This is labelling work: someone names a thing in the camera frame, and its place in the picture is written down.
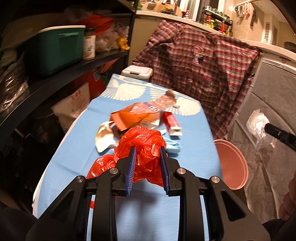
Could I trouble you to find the clear plastic wrap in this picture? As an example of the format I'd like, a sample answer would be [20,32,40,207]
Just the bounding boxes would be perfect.
[246,109,276,150]

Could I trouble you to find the red plastic bag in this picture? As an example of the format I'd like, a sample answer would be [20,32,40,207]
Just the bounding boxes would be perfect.
[86,126,167,209]

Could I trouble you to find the person's hand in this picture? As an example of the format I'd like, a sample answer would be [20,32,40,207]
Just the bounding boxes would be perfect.
[279,173,296,221]

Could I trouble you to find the pink plastic bin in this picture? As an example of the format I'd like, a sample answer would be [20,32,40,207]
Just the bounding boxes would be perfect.
[214,139,249,190]

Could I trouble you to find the grey fabric sofa cover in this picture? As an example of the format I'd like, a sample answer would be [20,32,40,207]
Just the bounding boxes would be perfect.
[226,55,295,223]

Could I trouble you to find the light blue patterned tablecloth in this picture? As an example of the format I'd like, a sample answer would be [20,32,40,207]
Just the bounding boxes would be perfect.
[33,74,222,240]

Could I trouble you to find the light blue face mask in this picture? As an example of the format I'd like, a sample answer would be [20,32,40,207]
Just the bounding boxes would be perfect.
[163,136,181,154]

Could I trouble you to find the white crumpled paper wrapper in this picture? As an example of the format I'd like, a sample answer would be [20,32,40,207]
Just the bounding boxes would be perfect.
[95,121,118,153]

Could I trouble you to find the red plaid shirt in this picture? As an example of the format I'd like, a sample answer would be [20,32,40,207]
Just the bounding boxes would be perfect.
[132,20,260,138]

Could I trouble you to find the white rice sack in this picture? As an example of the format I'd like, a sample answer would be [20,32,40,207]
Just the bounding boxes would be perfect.
[51,82,90,133]

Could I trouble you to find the small red carton box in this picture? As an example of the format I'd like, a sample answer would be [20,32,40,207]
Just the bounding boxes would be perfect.
[162,111,183,136]

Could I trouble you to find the orange snack packaging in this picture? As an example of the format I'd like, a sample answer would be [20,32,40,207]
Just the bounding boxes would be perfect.
[109,90,177,131]

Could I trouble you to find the spice rack with bottles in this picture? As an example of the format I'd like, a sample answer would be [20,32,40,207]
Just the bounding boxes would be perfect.
[199,6,233,36]

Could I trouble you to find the red packaging on lower shelf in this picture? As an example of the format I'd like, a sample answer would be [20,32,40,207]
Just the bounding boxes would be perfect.
[74,59,118,100]

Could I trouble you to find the white lidded bin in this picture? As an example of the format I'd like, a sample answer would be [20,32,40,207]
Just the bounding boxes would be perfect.
[121,65,153,81]

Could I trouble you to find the black shelving unit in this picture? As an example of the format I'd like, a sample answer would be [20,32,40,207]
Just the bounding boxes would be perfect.
[1,1,137,212]

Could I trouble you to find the jar with white label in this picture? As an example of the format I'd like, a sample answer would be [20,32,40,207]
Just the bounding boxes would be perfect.
[83,28,96,60]

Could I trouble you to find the green storage box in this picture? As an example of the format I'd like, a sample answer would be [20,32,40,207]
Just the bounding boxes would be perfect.
[24,25,86,73]

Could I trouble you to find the white plastic bags on shelf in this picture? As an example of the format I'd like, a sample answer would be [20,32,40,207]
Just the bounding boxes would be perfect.
[95,23,130,52]

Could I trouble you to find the yellow item on shelf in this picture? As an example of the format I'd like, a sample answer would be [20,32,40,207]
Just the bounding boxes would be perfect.
[117,37,130,50]

